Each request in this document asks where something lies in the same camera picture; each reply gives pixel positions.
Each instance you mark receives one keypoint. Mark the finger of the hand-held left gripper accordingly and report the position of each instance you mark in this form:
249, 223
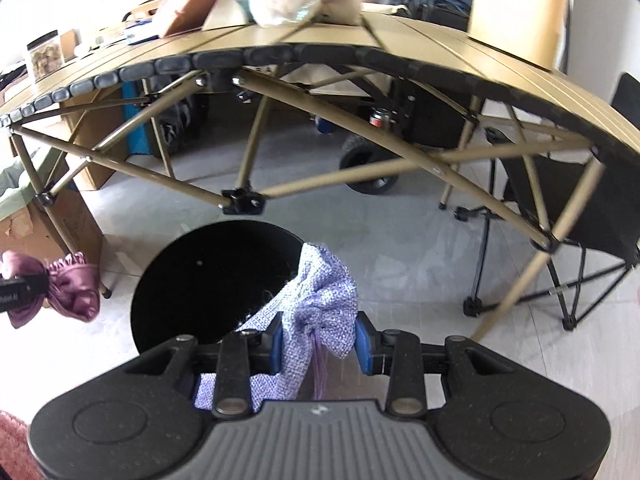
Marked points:
22, 285

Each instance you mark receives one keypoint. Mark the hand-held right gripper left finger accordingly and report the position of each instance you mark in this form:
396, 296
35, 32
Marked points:
276, 347

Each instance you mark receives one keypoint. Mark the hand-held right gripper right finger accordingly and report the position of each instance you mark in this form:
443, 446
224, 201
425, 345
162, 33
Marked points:
363, 347

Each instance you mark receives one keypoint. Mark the purple white woven cloth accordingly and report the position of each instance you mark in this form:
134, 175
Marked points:
325, 290

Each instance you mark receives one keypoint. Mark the black round bin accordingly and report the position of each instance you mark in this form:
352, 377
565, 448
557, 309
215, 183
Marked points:
200, 280

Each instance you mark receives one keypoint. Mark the printed cardboard box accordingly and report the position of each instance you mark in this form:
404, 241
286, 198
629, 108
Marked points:
70, 220

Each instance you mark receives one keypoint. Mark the pale green cloth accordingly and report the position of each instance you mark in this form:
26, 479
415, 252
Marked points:
20, 180

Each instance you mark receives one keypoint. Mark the plain cardboard box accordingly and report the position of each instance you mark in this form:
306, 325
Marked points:
100, 160

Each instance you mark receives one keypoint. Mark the pink rug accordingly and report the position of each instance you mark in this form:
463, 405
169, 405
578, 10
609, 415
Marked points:
12, 440

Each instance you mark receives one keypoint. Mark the canvas folding wagon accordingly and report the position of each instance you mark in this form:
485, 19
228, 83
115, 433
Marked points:
360, 157

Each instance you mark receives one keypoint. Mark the blue box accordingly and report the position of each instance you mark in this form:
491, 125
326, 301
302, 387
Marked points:
137, 130

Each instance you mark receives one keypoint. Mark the black bag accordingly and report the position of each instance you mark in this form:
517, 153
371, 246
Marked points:
180, 125

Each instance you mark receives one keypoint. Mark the clear jar of nuts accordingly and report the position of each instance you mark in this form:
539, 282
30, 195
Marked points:
45, 57

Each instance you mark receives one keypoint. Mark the black folding chair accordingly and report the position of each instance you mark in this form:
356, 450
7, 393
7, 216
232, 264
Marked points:
590, 210

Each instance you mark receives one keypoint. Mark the blue tissue pack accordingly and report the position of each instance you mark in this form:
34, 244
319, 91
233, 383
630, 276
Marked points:
140, 35

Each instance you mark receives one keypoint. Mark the tan folding table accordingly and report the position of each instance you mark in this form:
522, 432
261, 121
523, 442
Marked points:
300, 35

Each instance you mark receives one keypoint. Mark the brown box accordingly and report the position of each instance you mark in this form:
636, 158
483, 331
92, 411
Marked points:
200, 0

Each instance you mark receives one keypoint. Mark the yellow thermos jug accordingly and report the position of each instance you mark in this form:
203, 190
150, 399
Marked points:
515, 10

